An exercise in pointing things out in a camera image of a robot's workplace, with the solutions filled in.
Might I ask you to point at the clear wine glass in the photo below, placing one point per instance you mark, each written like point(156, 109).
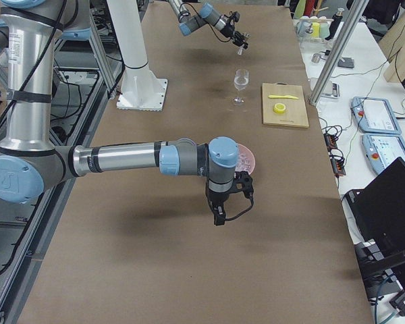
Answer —
point(241, 80)

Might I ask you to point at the yellow lemon slice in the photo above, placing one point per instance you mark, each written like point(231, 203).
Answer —
point(279, 108)

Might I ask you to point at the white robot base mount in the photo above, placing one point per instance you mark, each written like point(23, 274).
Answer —
point(140, 88)

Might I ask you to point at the steel jigger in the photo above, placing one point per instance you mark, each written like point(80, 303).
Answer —
point(239, 50)

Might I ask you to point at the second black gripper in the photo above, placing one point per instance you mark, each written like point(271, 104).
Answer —
point(218, 200)

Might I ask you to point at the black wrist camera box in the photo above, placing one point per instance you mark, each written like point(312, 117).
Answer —
point(234, 16)

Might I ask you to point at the bamboo cutting board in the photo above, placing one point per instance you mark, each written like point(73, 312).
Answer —
point(295, 115)

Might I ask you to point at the teach pendant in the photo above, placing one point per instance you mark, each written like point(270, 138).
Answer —
point(375, 115)
point(383, 149)

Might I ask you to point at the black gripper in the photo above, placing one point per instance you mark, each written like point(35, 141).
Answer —
point(230, 31)

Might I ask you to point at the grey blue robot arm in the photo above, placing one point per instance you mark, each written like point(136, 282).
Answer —
point(187, 23)

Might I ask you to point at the aluminium frame post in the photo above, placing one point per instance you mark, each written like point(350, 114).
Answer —
point(339, 45)

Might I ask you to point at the upper teach pendant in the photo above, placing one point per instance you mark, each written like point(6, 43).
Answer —
point(375, 115)

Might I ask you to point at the yellow plastic knife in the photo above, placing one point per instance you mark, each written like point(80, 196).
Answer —
point(277, 96)

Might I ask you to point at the pink bowl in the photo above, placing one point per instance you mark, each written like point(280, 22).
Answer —
point(241, 146)

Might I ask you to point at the small steel cup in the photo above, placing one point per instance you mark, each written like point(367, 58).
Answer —
point(316, 58)

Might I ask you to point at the clear ice cubes pile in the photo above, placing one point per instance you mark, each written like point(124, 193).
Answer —
point(245, 161)

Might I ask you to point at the lower teach pendant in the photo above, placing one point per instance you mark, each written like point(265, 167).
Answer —
point(383, 149)

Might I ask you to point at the black monitor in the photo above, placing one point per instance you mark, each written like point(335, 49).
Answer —
point(379, 209)

